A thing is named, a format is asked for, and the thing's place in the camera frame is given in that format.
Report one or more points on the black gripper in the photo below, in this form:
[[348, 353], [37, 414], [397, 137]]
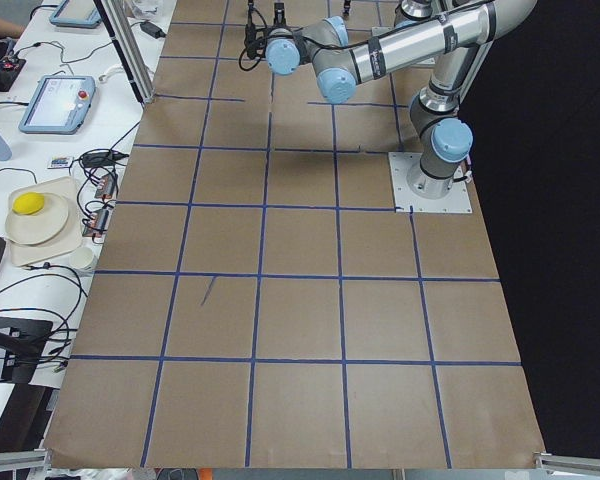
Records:
[[279, 17]]

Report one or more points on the black power adapter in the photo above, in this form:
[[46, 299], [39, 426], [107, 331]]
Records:
[[152, 30]]

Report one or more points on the blue teach pendant far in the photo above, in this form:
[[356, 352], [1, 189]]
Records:
[[76, 14]]

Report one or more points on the blue teach pendant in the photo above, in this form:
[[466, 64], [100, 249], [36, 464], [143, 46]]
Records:
[[76, 14], [59, 105]]

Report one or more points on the blue teach pendant near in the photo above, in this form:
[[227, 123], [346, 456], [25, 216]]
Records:
[[59, 105]]

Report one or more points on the small white remote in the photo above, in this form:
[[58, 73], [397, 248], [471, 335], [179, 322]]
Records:
[[60, 162]]

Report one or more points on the white paper cup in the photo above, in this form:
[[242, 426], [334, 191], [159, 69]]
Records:
[[83, 260]]

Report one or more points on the yellow lemon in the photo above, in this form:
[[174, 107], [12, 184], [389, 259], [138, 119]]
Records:
[[28, 203]]

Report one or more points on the beige plate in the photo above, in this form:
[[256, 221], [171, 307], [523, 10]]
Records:
[[40, 227]]

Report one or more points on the beige tray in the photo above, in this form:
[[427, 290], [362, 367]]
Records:
[[66, 241]]

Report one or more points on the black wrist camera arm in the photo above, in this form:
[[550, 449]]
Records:
[[254, 40]]

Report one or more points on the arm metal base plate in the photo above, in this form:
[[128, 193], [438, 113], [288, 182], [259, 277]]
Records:
[[415, 192], [425, 63]]

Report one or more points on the aluminium frame post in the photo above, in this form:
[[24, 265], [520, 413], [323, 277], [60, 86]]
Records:
[[117, 25]]

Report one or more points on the usb hub with cables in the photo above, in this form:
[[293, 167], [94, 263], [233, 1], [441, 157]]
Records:
[[107, 186]]

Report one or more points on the black camera stand base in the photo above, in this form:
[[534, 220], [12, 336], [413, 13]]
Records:
[[21, 345]]

